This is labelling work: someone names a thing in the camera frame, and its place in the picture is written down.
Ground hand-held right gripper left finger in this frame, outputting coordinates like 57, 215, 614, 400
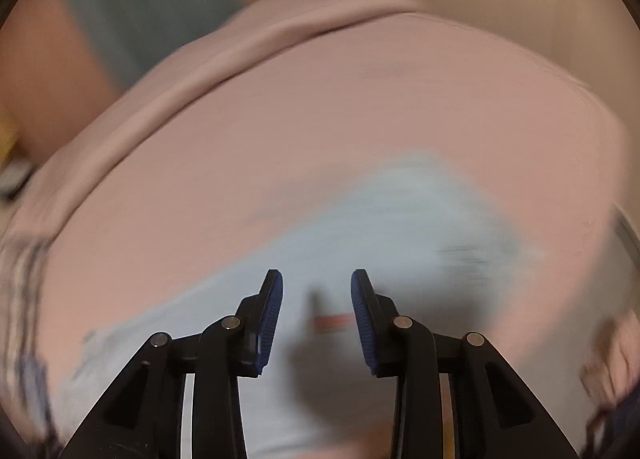
62, 268, 285, 459

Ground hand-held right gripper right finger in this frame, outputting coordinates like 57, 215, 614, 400
350, 268, 581, 459

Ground pink comforter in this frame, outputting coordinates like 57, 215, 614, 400
10, 0, 431, 245

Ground blue plaid pillow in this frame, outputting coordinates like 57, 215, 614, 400
0, 234, 58, 445

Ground light blue denim pants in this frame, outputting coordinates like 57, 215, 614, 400
50, 152, 543, 459

